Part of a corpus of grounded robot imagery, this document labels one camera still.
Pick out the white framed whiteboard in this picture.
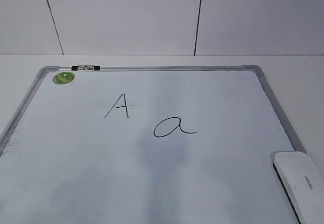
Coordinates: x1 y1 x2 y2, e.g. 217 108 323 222
1 65 307 223

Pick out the white whiteboard eraser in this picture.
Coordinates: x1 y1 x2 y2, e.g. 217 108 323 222
271 151 323 223

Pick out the round green magnet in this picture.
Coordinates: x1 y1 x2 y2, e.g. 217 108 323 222
53 72 75 85

